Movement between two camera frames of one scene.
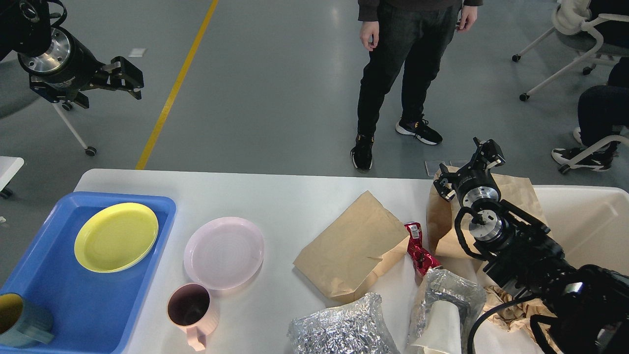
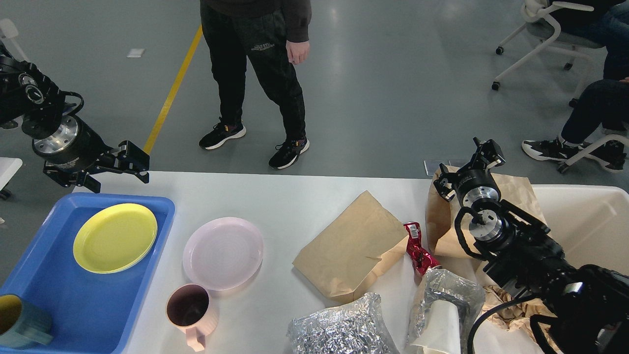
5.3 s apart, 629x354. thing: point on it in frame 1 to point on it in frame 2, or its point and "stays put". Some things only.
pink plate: [223, 252] stays put
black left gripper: [68, 72] to [76, 151]
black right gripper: [472, 179] stays put
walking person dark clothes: [419, 32] to [273, 35]
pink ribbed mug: [192, 308] stays put
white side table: [9, 166] stays put
